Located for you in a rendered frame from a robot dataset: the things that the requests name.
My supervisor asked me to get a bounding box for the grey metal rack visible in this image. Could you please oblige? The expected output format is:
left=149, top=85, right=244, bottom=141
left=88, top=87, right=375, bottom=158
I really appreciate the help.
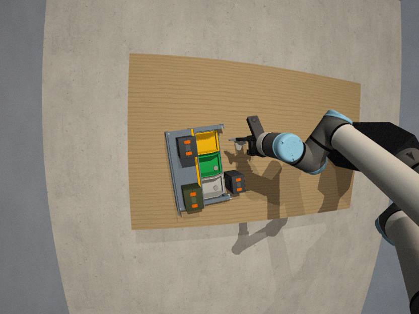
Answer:
left=165, top=123, right=232, bottom=216

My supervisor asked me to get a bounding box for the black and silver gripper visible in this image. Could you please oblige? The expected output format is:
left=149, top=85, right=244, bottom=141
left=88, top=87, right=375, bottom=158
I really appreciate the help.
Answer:
left=229, top=136, right=266, bottom=158

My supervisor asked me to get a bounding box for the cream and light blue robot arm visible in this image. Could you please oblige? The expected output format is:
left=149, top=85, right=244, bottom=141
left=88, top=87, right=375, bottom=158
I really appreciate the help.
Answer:
left=246, top=110, right=419, bottom=314

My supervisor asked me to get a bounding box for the yellow bin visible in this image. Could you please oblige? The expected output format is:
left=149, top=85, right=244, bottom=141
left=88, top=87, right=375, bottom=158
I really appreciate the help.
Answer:
left=195, top=131, right=219, bottom=155

